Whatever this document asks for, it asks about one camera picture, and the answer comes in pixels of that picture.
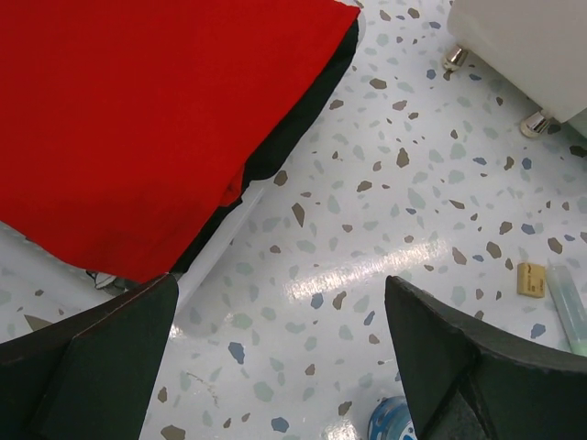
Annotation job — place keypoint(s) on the round beige drawer organizer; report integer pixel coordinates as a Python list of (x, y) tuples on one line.
[(538, 46)]

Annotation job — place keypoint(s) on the white plastic basket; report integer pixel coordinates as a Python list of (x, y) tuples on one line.
[(215, 247)]

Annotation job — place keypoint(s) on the black cloth under red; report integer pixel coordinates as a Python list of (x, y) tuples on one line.
[(270, 155)]

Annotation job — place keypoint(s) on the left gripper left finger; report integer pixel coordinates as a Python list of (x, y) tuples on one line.
[(89, 376)]

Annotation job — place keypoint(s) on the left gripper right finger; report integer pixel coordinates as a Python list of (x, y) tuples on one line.
[(466, 379)]

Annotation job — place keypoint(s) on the green highlighter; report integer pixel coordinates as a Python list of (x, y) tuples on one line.
[(569, 306)]

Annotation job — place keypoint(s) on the blue patterned tape roll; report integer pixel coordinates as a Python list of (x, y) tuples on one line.
[(391, 420)]

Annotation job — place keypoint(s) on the small tan eraser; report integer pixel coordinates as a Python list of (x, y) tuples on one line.
[(531, 280)]

